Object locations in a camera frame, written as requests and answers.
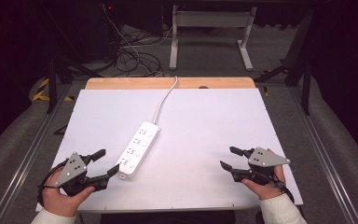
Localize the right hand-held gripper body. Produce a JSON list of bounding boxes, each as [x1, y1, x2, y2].
[[230, 147, 292, 187]]

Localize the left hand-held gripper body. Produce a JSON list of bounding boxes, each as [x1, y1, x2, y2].
[[54, 151, 110, 197]]

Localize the person's right hand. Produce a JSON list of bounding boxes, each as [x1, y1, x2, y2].
[[241, 148, 287, 201]]

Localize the person's left hand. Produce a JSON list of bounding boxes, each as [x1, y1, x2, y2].
[[41, 167, 96, 218]]

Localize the white power strip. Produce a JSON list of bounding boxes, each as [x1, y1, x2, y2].
[[115, 121, 162, 180]]

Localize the white board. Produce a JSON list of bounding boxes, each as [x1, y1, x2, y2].
[[34, 88, 305, 214]]

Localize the person's dark legs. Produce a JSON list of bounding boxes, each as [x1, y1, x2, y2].
[[100, 210, 237, 224]]

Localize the wooden table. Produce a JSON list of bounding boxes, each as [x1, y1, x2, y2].
[[85, 77, 256, 91]]

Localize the yellow black hazard tape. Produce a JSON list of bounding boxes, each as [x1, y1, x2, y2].
[[32, 77, 76, 103]]

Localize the black metal stand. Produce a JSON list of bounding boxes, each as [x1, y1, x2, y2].
[[254, 8, 313, 117], [46, 55, 104, 115]]

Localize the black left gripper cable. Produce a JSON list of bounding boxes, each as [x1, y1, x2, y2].
[[36, 158, 70, 207]]

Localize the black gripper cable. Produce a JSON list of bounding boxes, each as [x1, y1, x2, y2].
[[36, 158, 70, 207], [268, 172, 296, 203]]

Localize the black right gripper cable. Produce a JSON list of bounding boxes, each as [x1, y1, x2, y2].
[[268, 172, 296, 203]]

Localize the aluminium floor rail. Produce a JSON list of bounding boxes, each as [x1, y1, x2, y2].
[[0, 85, 73, 224], [287, 87, 358, 224]]

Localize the white power strip cable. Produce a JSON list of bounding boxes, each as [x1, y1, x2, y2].
[[152, 76, 179, 124]]

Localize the bundle of black floor cables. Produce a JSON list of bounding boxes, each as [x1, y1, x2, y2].
[[114, 29, 166, 77]]

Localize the thin white floor cable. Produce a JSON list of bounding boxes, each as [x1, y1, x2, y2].
[[102, 4, 173, 77]]

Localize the white metal stand frame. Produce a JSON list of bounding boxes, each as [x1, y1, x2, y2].
[[169, 4, 258, 72]]

